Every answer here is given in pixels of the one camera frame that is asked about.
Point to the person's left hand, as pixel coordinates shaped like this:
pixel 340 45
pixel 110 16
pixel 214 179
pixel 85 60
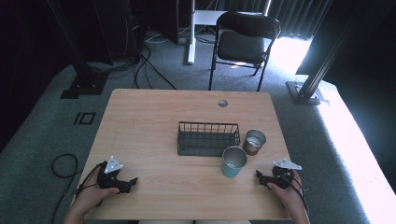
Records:
pixel 91 197

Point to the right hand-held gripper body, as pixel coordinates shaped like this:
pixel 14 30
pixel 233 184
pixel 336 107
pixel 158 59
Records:
pixel 281 175

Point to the silver metal cup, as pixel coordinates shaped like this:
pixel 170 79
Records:
pixel 253 142

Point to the person's right hand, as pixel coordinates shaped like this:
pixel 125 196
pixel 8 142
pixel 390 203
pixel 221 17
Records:
pixel 288 196

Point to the black metal stand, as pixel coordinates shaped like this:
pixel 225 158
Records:
pixel 82 62
pixel 314 77

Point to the dark curtain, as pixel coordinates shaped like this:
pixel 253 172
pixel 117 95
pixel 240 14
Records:
pixel 295 15

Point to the black folding chair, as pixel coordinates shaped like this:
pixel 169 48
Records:
pixel 241 46

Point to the white desk leg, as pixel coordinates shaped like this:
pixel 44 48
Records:
pixel 191 37

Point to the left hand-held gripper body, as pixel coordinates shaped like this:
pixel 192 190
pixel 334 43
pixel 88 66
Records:
pixel 108 179

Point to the teal metal cup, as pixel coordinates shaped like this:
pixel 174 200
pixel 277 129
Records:
pixel 233 161

